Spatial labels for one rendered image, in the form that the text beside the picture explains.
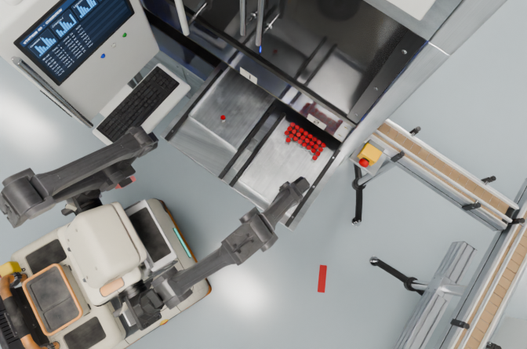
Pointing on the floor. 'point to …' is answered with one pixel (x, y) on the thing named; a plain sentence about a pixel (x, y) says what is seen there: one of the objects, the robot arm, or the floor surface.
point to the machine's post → (444, 42)
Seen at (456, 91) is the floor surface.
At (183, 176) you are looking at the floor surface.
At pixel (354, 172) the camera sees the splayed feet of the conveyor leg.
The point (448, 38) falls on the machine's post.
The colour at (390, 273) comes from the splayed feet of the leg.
